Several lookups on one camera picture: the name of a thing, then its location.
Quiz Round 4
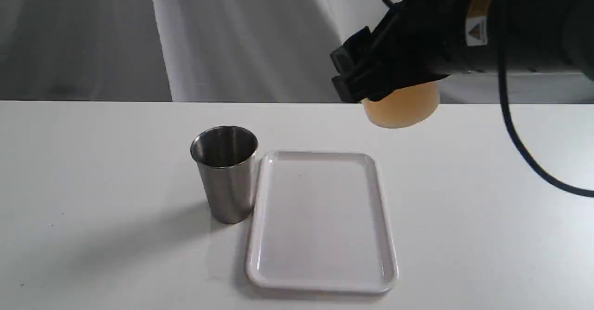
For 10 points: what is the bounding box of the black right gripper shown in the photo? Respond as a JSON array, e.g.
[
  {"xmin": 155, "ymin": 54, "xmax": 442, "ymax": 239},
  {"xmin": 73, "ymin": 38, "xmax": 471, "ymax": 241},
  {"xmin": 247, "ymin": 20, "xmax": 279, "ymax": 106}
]
[{"xmin": 330, "ymin": 0, "xmax": 469, "ymax": 103}]

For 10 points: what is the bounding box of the translucent plastic squeeze bottle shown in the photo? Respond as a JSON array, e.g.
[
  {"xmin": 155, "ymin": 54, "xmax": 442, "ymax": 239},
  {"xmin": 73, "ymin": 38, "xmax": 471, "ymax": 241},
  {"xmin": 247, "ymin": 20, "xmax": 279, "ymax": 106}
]
[{"xmin": 362, "ymin": 82, "xmax": 440, "ymax": 129}]

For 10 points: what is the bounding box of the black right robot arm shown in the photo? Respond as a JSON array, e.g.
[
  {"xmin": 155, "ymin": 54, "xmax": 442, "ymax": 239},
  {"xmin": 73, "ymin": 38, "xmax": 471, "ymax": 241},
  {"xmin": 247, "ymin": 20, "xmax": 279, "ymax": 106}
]
[{"xmin": 331, "ymin": 0, "xmax": 593, "ymax": 103}]

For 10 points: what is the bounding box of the stainless steel cup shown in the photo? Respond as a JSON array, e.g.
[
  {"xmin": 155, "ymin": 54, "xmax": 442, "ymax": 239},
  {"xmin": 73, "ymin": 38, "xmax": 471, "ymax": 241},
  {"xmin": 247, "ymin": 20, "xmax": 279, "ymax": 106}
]
[{"xmin": 190, "ymin": 126, "xmax": 258, "ymax": 225}]

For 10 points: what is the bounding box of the white plastic tray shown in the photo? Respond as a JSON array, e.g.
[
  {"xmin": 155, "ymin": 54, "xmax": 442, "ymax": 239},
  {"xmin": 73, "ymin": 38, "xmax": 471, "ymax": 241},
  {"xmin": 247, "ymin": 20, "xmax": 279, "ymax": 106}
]
[{"xmin": 246, "ymin": 151, "xmax": 398, "ymax": 295}]

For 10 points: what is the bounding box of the grey fabric backdrop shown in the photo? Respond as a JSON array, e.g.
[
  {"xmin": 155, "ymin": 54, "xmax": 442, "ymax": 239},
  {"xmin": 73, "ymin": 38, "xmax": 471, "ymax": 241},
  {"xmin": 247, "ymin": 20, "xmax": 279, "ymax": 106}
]
[{"xmin": 0, "ymin": 0, "xmax": 594, "ymax": 104}]

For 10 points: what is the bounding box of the black cable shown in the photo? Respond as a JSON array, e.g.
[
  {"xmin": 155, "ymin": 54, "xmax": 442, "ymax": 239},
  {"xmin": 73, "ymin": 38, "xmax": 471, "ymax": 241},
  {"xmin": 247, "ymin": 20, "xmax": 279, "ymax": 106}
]
[{"xmin": 496, "ymin": 0, "xmax": 594, "ymax": 197}]

